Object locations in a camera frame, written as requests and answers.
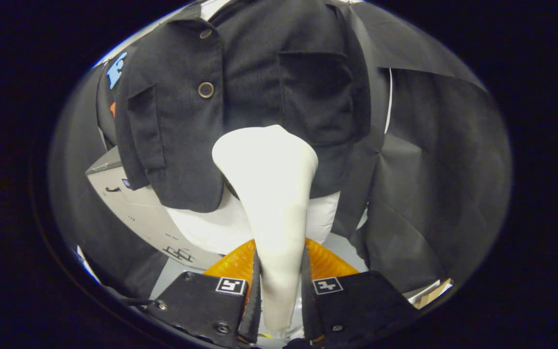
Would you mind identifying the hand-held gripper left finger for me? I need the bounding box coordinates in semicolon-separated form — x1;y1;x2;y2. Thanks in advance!
146;238;262;349

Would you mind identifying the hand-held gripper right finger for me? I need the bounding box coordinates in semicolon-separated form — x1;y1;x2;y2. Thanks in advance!
301;238;418;348

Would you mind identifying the white garment steamer head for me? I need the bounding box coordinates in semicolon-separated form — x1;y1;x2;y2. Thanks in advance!
212;125;319;338

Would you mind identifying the black jacket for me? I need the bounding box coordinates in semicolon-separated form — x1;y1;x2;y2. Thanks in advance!
114;0;372;214

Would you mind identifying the flat cardboard piece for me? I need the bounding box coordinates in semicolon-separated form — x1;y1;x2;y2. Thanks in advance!
407;278;454;309

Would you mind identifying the white mannequin torso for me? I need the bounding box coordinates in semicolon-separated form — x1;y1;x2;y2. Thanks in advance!
165;0;341;255

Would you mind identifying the grey cabinet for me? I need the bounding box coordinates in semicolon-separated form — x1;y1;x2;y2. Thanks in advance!
85;145;224;270

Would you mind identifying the white flat sheet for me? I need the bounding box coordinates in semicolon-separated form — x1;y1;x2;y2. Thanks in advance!
76;245;101;284

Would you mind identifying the black backdrop cloth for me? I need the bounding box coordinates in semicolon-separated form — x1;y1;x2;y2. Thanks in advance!
49;0;512;299

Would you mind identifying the thin white cable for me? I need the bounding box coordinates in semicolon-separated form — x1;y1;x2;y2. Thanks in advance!
385;68;394;134

